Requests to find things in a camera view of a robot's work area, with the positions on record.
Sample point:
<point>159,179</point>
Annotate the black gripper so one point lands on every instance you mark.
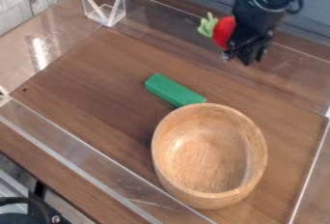
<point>256,17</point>

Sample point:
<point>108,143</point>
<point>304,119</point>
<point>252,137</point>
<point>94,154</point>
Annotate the red toy strawberry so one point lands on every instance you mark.
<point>217,29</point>

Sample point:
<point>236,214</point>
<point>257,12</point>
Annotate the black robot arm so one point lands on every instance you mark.
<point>256,19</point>

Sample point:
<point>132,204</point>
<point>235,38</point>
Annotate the green rectangular block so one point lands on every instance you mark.
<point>171,91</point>

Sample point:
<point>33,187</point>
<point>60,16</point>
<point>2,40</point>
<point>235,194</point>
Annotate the wooden bowl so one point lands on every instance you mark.
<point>209,155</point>

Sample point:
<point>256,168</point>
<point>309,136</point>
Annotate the clear acrylic back wall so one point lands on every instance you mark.
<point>292,73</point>

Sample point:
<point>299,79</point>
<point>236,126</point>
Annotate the clear acrylic wall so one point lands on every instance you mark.
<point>93,182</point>
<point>292,73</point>
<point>311,209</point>

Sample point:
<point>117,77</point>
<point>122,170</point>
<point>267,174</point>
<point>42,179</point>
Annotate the clear acrylic right wall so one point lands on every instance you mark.
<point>311,209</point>

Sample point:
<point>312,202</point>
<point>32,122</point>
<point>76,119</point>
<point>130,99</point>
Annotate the clear acrylic front wall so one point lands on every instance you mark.
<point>93,182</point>

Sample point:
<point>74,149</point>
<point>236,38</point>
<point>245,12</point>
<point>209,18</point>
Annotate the black clamp with cable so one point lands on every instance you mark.
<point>28,209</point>

